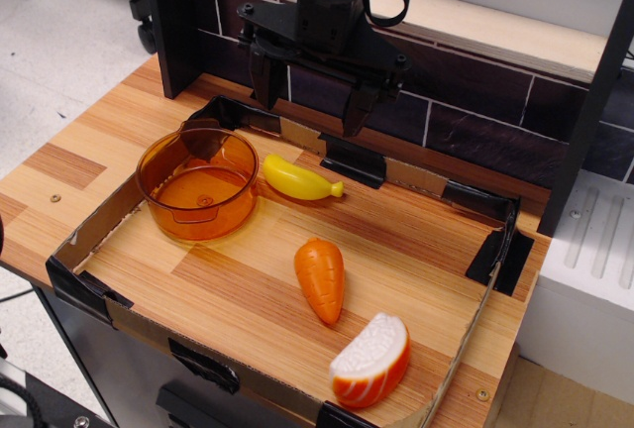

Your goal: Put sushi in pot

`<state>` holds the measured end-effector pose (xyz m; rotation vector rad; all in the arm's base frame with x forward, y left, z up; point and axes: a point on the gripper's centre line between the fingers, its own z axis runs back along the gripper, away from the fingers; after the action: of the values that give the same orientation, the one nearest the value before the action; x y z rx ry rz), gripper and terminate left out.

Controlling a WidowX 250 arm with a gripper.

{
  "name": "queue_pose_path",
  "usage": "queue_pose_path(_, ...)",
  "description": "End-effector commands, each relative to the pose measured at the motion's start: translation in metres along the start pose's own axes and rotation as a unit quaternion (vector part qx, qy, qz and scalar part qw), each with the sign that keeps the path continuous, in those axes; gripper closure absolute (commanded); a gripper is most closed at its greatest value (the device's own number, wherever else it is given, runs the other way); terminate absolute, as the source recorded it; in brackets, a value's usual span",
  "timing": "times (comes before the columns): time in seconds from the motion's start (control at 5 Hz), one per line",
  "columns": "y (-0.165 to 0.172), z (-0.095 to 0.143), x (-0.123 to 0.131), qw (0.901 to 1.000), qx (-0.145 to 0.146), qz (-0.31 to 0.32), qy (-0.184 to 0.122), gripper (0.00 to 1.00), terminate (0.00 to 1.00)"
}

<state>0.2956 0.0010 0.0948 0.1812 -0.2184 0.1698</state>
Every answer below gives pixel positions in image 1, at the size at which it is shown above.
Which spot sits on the black caster wheel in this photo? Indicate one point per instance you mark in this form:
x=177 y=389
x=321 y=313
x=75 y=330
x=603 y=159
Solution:
x=141 y=12

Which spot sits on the salmon sushi toy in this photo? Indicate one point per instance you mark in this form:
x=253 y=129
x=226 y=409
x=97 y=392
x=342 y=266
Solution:
x=373 y=364

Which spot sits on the yellow plastic banana toy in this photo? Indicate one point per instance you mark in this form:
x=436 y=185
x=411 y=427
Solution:
x=298 y=182

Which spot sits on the orange transparent plastic pot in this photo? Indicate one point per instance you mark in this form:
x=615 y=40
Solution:
x=200 y=182

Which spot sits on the black vertical post right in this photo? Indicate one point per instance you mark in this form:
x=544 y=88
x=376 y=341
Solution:
x=586 y=125

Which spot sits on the orange plastic carrot toy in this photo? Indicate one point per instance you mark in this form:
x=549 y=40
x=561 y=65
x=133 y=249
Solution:
x=319 y=268

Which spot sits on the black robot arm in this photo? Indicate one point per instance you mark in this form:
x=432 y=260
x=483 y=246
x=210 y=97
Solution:
x=334 y=38

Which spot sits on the white ribbed sink unit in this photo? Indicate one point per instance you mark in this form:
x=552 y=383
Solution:
x=579 y=322

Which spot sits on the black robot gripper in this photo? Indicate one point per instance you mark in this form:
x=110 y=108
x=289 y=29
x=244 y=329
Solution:
x=331 y=37

